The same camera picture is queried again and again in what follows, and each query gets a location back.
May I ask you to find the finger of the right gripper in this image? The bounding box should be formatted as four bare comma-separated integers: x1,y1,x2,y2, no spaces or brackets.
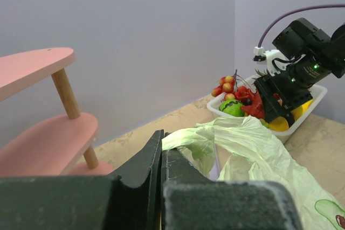
281,110,295,128
263,96,282,123

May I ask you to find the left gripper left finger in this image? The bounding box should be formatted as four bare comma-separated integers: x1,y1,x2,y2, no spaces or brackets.
1,130,164,229

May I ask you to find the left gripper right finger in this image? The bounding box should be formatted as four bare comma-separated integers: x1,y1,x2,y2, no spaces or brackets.
161,149,303,229

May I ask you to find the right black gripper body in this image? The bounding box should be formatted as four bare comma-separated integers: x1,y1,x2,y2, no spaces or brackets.
254,74,313,113

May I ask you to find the light green plastic bag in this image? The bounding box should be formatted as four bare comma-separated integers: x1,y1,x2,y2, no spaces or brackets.
162,116,344,229

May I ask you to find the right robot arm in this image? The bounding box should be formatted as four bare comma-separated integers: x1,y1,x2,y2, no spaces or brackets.
253,18,344,126

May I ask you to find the upper yellow toy banana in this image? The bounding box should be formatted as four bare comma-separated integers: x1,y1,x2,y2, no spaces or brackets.
291,100,313,121

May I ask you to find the yellow toy banana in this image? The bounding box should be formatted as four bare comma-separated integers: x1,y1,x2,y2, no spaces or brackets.
268,117,289,132
291,100,313,121

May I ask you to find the lower yellow toy banana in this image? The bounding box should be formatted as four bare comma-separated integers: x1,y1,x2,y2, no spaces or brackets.
268,117,289,132

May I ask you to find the red toy lobster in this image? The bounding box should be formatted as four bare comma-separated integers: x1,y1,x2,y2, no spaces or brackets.
234,86,265,119

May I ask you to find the toy pineapple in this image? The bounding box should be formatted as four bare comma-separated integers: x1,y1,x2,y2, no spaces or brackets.
255,69,270,77

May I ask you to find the lavender tray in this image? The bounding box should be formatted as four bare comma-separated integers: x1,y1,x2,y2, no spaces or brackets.
209,164,220,181

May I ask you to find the green toy watermelon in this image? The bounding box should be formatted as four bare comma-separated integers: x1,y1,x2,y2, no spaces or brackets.
219,99,245,117

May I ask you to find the red yellow berry sprig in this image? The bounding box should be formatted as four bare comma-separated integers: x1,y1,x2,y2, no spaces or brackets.
211,72,254,103

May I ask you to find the white plastic basket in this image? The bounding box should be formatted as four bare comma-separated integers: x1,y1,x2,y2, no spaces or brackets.
206,85,327,143

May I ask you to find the pink two-tier shelf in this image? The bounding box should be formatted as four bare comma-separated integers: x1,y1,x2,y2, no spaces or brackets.
1,47,114,177

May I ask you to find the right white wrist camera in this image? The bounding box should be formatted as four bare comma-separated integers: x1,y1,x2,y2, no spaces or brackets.
253,47,291,76

